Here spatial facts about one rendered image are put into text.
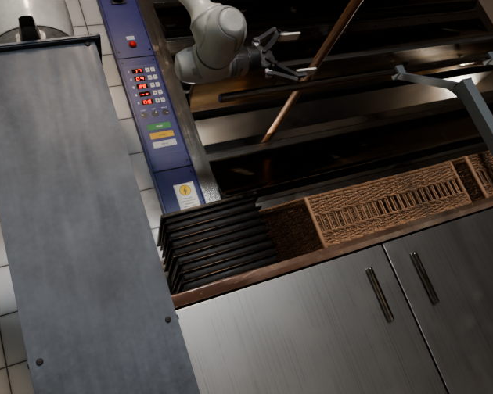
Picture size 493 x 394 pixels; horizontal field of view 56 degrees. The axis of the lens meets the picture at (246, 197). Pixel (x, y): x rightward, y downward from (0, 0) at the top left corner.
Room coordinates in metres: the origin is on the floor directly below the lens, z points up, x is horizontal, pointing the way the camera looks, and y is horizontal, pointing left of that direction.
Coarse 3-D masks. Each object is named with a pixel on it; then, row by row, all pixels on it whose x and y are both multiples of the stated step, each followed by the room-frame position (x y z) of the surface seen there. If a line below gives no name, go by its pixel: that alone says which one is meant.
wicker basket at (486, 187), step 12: (468, 156) 1.45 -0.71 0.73; (480, 156) 1.47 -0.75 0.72; (492, 156) 1.49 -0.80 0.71; (420, 168) 1.62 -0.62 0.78; (456, 168) 1.49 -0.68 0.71; (468, 168) 1.46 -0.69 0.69; (480, 168) 1.46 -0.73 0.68; (492, 168) 1.48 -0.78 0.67; (468, 180) 1.48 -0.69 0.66; (492, 180) 2.02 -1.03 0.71; (468, 192) 1.49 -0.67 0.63; (480, 192) 1.46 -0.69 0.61; (492, 192) 1.46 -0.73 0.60
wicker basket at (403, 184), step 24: (432, 168) 1.40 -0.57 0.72; (336, 192) 1.25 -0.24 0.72; (360, 192) 1.29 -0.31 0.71; (384, 192) 1.32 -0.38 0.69; (408, 192) 1.35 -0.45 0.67; (432, 192) 1.55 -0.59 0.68; (456, 192) 1.46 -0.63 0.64; (264, 216) 1.46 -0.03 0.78; (288, 216) 1.33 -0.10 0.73; (312, 216) 1.21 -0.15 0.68; (336, 216) 1.25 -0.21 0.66; (360, 216) 1.79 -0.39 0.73; (384, 216) 1.30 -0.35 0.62; (408, 216) 1.34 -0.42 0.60; (288, 240) 1.38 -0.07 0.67; (312, 240) 1.26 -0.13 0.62; (336, 240) 1.23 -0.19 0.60
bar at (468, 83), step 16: (416, 64) 1.62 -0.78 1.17; (432, 64) 1.64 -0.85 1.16; (448, 64) 1.68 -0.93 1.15; (464, 64) 1.73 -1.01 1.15; (320, 80) 1.45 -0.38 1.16; (336, 80) 1.48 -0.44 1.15; (352, 80) 1.51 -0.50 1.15; (416, 80) 1.53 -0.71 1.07; (432, 80) 1.47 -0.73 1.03; (464, 80) 1.37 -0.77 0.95; (224, 96) 1.31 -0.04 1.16; (240, 96) 1.34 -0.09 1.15; (256, 96) 1.37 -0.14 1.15; (464, 96) 1.39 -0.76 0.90; (480, 96) 1.38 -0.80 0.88; (480, 112) 1.37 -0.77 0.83; (480, 128) 1.39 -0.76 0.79
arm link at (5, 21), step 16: (0, 0) 0.65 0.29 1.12; (16, 0) 0.65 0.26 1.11; (32, 0) 0.66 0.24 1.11; (48, 0) 0.68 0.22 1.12; (64, 0) 0.74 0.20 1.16; (0, 16) 0.65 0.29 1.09; (16, 16) 0.65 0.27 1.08; (48, 16) 0.68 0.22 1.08; (64, 16) 0.71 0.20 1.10; (0, 32) 0.66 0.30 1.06; (64, 32) 0.70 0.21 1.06
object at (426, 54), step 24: (408, 48) 1.92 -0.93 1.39; (432, 48) 1.99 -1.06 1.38; (456, 48) 2.08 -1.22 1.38; (480, 48) 2.17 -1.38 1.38; (264, 72) 1.66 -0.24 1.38; (336, 72) 1.86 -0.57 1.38; (360, 72) 1.93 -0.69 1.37; (432, 72) 2.20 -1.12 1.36; (192, 96) 1.62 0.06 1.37; (216, 96) 1.68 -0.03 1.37; (264, 96) 1.81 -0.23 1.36; (288, 96) 1.88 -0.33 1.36
